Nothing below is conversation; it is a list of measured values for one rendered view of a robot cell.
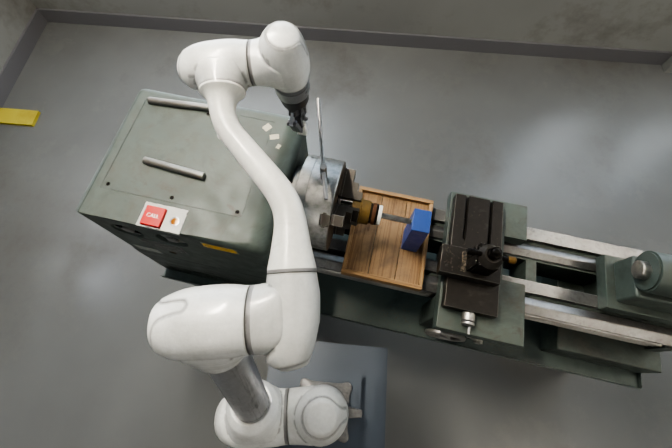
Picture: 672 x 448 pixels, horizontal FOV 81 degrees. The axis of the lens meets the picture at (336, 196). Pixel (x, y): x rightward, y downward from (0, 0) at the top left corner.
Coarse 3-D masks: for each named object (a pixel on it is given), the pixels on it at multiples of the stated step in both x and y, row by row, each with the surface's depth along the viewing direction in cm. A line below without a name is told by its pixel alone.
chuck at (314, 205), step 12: (336, 168) 125; (312, 180) 122; (336, 180) 122; (312, 192) 121; (336, 192) 123; (312, 204) 120; (324, 204) 120; (312, 216) 121; (312, 228) 122; (324, 228) 122; (312, 240) 126; (324, 240) 125
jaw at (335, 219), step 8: (336, 208) 127; (344, 208) 129; (352, 208) 130; (328, 216) 121; (336, 216) 122; (344, 216) 123; (352, 216) 129; (320, 224) 122; (328, 224) 122; (336, 224) 123
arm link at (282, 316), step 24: (264, 288) 74; (288, 288) 73; (312, 288) 75; (264, 312) 71; (288, 312) 72; (312, 312) 73; (264, 336) 70; (288, 336) 71; (312, 336) 73; (288, 360) 71
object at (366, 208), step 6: (354, 204) 132; (360, 204) 131; (366, 204) 131; (372, 204) 133; (378, 204) 133; (360, 210) 130; (366, 210) 130; (372, 210) 131; (378, 210) 131; (360, 216) 131; (366, 216) 130; (372, 216) 131; (360, 222) 133; (366, 222) 132; (372, 222) 132
